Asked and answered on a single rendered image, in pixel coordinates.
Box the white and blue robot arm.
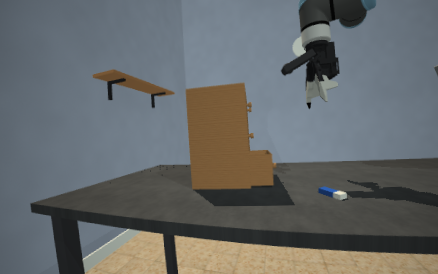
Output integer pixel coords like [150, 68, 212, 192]
[281, 0, 376, 76]

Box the brown wooden chest of drawers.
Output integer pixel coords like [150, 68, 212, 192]
[186, 83, 251, 189]

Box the blue and white eraser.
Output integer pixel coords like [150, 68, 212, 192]
[318, 187, 347, 200]

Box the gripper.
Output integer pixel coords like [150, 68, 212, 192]
[305, 40, 340, 109]

